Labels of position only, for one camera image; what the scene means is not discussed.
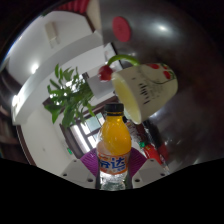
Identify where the yellow mug with cherry handle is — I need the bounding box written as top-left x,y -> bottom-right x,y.
98,54 -> 179,125

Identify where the orange soda plastic bottle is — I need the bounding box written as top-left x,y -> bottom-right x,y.
95,102 -> 133,191

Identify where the red carpeted staircase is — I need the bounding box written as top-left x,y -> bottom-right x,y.
58,0 -> 91,14

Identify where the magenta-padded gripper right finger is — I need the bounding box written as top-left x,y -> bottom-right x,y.
128,147 -> 171,190

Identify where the dark wooden double door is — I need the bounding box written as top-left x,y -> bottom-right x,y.
59,111 -> 108,159

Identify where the flat round red coaster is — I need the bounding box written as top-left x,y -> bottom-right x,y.
111,15 -> 132,43

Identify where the red plastic box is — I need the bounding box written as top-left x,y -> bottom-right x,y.
143,143 -> 165,164

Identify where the glowing wall lamp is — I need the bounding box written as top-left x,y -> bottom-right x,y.
30,63 -> 40,75

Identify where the leafy plant in white pot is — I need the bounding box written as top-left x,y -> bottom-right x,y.
44,63 -> 98,129

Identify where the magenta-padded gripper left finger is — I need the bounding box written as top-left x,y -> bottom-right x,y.
60,147 -> 100,190

